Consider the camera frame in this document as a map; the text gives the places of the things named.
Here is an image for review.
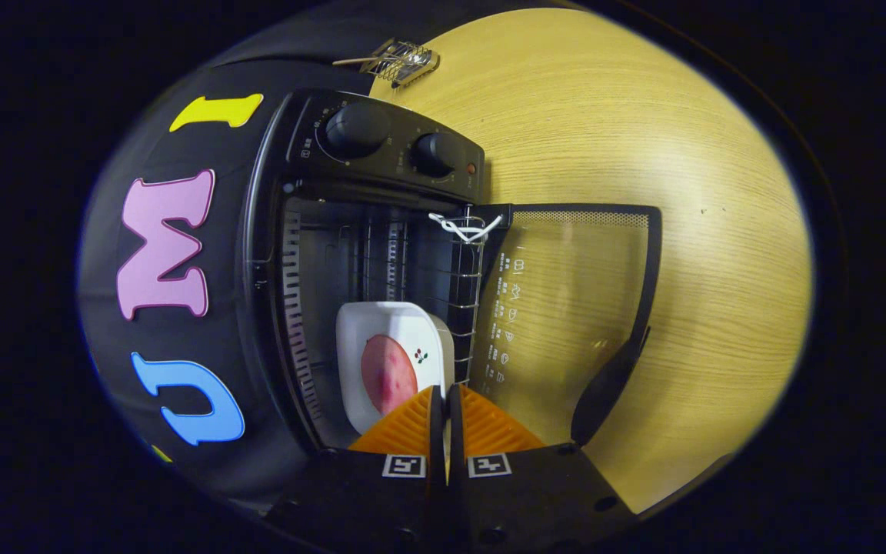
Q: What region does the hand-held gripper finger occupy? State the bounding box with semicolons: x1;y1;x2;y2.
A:
262;385;445;554
447;383;640;552

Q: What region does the pink meat slice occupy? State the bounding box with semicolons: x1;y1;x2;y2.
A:
361;334;419;416

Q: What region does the white square dish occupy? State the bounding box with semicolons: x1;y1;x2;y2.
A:
335;302;456;436

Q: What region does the black toaster oven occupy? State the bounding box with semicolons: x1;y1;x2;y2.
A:
239;87;663;462

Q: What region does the white string tie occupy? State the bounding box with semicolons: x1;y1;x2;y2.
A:
428;212;504;245

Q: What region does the wire utensil holder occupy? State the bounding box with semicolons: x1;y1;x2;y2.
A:
358;38;441;88

